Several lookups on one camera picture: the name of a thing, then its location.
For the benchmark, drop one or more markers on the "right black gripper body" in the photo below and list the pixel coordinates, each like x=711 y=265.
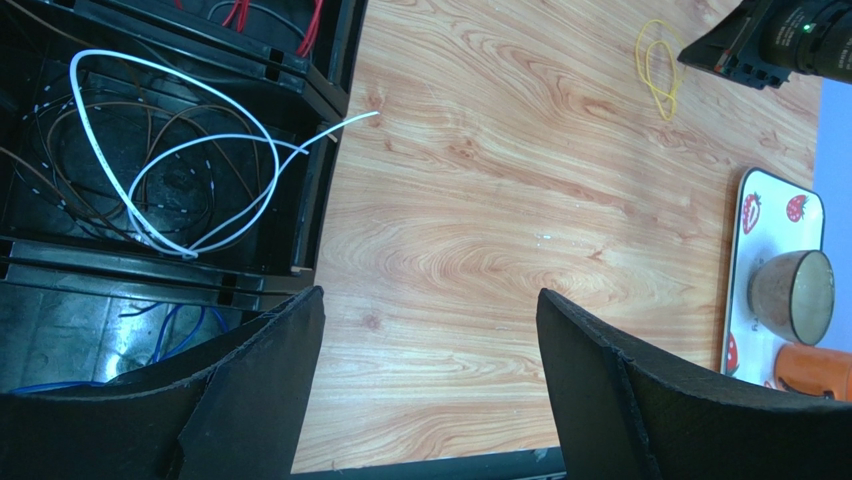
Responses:
x=731 y=49

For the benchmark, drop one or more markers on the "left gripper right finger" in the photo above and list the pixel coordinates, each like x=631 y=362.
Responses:
x=626 y=409

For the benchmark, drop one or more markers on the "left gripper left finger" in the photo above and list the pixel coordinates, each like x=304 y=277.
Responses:
x=230 y=408

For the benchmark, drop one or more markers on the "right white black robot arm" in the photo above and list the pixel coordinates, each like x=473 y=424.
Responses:
x=762 y=42

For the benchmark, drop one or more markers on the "strawberry pattern white tray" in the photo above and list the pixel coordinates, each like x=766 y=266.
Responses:
x=773 y=216

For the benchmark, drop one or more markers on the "orange plastic cup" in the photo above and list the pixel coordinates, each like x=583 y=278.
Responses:
x=813 y=371

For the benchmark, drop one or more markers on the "beige ceramic bowl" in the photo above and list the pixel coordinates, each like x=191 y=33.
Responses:
x=793 y=295

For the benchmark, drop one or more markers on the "black compartment organizer tray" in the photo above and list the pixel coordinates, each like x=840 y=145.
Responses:
x=165 y=172

